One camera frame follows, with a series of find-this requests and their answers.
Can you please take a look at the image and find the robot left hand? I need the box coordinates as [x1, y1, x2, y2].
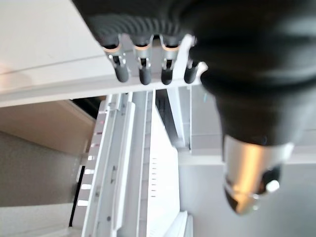
[71, 0, 316, 216]

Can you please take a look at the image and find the white refrigerator drawer box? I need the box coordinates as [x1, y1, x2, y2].
[177, 84, 223, 156]

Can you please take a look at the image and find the white refrigerator door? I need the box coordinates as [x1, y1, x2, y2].
[0, 0, 205, 108]

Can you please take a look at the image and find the beige wooden cabinet panel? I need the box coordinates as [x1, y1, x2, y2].
[0, 99, 100, 157]

